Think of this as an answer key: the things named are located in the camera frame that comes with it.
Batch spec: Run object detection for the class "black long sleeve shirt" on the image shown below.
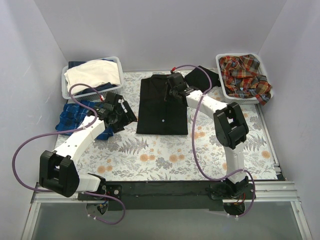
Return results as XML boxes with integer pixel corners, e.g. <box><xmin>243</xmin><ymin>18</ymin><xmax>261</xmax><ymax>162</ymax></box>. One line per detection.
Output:
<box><xmin>136</xmin><ymin>74</ymin><xmax>188</xmax><ymax>135</ymax></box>

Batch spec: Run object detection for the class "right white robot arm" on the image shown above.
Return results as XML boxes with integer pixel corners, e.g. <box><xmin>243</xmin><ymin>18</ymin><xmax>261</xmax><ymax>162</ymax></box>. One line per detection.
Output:
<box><xmin>166</xmin><ymin>72</ymin><xmax>249</xmax><ymax>199</ymax></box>

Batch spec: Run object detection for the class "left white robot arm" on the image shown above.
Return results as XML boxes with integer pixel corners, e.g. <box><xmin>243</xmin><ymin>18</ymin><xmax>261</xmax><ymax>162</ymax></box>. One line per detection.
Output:
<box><xmin>39</xmin><ymin>92</ymin><xmax>137</xmax><ymax>200</ymax></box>

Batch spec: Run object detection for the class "folded black shirt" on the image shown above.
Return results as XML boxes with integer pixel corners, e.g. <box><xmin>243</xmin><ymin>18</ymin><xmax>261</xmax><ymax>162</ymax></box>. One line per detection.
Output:
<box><xmin>184</xmin><ymin>65</ymin><xmax>221</xmax><ymax>93</ymax></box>

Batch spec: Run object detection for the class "left white plastic basket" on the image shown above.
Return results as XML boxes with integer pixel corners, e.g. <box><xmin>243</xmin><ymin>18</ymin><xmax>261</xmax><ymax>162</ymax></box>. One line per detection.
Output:
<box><xmin>61</xmin><ymin>56</ymin><xmax>126</xmax><ymax>101</ymax></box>

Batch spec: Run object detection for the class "white plastic basket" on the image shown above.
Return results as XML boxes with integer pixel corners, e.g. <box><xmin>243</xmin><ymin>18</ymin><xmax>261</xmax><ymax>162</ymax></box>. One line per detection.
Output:
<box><xmin>61</xmin><ymin>56</ymin><xmax>126</xmax><ymax>101</ymax></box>
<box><xmin>215</xmin><ymin>52</ymin><xmax>276</xmax><ymax>105</ymax></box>

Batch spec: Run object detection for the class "blue plaid shirt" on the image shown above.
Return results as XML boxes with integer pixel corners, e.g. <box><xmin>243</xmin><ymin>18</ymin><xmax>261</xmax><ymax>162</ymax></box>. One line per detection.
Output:
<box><xmin>55</xmin><ymin>100</ymin><xmax>114</xmax><ymax>141</ymax></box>

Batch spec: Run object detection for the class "cream white folded shirt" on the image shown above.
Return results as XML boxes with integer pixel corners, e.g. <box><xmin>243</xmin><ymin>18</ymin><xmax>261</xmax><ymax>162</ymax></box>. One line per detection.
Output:
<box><xmin>64</xmin><ymin>59</ymin><xmax>121</xmax><ymax>95</ymax></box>

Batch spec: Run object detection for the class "red plaid shirt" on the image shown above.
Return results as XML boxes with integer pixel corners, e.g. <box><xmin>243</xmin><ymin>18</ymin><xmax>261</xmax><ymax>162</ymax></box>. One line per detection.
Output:
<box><xmin>218</xmin><ymin>54</ymin><xmax>273</xmax><ymax>106</ymax></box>

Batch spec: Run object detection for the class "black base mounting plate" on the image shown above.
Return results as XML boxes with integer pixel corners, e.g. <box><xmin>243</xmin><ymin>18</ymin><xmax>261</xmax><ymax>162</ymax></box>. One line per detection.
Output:
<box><xmin>77</xmin><ymin>180</ymin><xmax>255</xmax><ymax>211</ymax></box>

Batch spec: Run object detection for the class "right white plastic basket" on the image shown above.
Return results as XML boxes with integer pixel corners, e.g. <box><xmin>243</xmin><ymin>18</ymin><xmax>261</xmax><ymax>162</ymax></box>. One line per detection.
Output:
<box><xmin>215</xmin><ymin>52</ymin><xmax>276</xmax><ymax>105</ymax></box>

